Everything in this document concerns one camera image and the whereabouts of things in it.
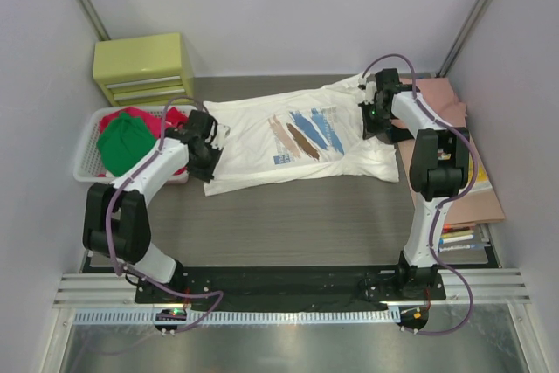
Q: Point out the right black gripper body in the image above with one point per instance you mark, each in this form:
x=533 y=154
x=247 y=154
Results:
x=373 y=129

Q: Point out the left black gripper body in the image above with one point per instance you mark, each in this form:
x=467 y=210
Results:
x=210 y=168

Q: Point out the white printed t shirt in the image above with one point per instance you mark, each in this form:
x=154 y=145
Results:
x=303 y=134

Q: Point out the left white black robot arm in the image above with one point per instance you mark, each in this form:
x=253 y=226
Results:
x=116 y=221

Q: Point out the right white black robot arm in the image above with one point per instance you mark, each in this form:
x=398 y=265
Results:
x=438 y=173

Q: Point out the black folded t shirt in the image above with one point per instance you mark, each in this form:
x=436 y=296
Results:
x=398 y=132

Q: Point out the red t shirt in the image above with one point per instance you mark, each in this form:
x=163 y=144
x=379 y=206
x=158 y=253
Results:
x=153 y=119

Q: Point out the pink folded t shirt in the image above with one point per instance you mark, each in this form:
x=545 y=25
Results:
x=437 y=97

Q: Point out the green t shirt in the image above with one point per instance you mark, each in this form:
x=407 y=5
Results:
x=124 y=141

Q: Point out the yellow-green drawer box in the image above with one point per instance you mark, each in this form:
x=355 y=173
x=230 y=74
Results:
x=143 y=70

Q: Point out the white plastic basket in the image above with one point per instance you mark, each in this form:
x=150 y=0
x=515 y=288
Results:
x=88 y=166

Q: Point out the yellow picture book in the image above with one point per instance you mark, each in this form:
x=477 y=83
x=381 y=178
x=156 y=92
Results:
x=482 y=182

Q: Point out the red marker pen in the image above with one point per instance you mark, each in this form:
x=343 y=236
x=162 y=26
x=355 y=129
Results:
x=453 y=229

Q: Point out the yellow marker pen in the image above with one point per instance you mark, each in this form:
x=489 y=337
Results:
x=456 y=236

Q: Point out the dark blue marker pen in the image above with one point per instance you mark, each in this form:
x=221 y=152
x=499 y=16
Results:
x=463 y=247

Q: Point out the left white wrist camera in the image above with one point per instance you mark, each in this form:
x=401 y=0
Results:
x=218 y=135

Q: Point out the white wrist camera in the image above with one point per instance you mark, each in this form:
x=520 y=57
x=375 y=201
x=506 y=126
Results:
x=368 y=86
x=218 y=135

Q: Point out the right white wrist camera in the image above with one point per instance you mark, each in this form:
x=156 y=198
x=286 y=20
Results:
x=368 y=86

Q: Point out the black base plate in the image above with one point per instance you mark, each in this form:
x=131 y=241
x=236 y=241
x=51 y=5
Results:
x=294 y=289

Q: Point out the white slotted cable duct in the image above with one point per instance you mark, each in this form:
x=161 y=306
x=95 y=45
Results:
x=178 y=317

